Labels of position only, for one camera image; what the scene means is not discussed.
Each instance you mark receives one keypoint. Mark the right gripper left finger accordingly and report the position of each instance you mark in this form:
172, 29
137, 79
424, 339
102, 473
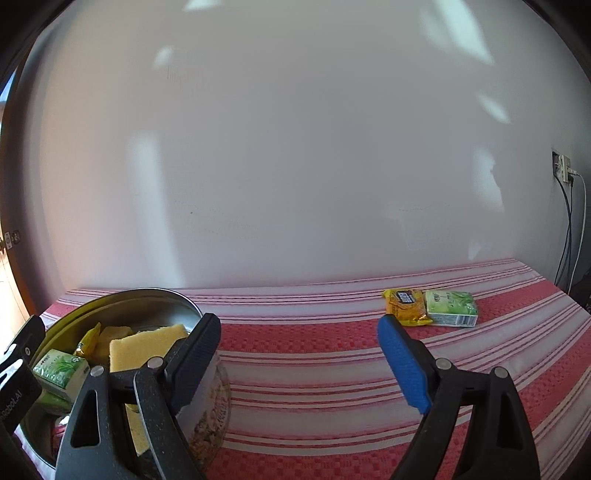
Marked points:
98, 444

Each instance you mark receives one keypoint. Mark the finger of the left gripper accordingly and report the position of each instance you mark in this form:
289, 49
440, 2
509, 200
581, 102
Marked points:
25, 343

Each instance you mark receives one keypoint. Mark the porous yellow sponge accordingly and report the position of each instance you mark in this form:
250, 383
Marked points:
137, 430

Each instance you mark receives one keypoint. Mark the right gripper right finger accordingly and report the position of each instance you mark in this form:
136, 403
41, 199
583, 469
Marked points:
499, 443

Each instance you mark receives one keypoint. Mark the wall power socket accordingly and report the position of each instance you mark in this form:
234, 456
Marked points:
562, 167

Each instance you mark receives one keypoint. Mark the wooden door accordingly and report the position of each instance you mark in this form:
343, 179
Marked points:
14, 215

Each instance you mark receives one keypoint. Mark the small orange snack packet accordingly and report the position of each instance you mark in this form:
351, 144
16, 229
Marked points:
407, 306

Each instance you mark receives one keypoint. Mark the green tissue pack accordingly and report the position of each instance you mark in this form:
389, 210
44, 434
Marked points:
451, 308
62, 374

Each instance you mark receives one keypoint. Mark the yellow sponge block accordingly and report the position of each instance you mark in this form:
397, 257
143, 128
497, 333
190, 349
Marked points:
110, 333

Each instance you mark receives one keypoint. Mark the round metal tin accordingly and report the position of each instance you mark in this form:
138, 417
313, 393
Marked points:
146, 306

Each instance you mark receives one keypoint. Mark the large yellow snack packet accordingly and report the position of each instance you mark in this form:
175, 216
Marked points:
94, 346

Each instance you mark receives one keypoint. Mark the yellow sponge with green base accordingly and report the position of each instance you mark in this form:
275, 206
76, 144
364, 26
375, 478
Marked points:
133, 351

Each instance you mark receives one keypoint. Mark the red white striped cloth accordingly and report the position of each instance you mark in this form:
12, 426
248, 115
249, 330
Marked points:
300, 388

